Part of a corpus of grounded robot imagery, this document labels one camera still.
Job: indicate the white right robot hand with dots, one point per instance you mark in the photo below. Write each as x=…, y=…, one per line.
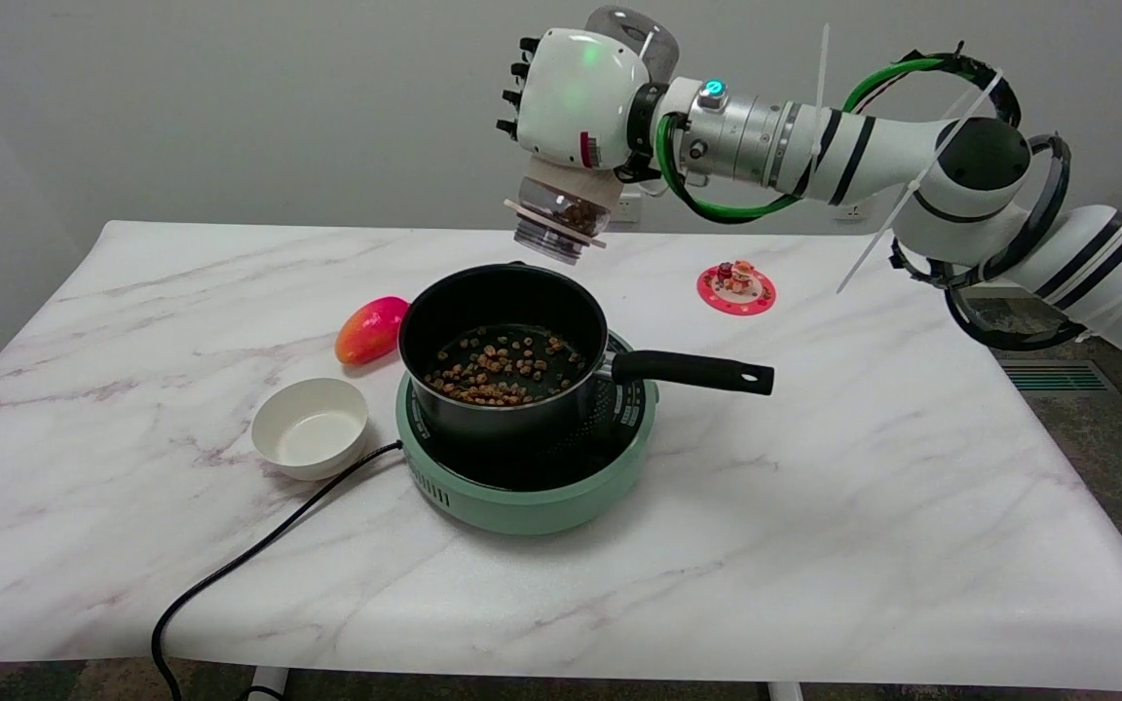
x=576, y=97

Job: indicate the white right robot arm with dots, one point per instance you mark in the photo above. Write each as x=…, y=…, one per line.
x=912, y=146

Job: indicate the black soup pot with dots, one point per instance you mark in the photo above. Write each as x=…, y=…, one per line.
x=503, y=292

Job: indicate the white zip tie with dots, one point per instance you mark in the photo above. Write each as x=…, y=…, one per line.
x=823, y=58
x=887, y=219

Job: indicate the pink round coaster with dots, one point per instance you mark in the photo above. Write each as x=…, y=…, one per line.
x=758, y=298

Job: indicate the brown food pellets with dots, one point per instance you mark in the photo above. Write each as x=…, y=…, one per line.
x=503, y=370

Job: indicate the red yellow mango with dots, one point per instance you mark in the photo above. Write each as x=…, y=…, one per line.
x=371, y=329

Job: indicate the green induction cooker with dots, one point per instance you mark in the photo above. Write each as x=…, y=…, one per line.
x=522, y=506

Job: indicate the white bowl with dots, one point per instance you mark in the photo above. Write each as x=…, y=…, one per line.
x=310, y=428

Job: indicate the floor vent grille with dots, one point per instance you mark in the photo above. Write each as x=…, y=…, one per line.
x=1058, y=376

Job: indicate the white wall socket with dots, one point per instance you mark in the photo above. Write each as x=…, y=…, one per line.
x=631, y=209

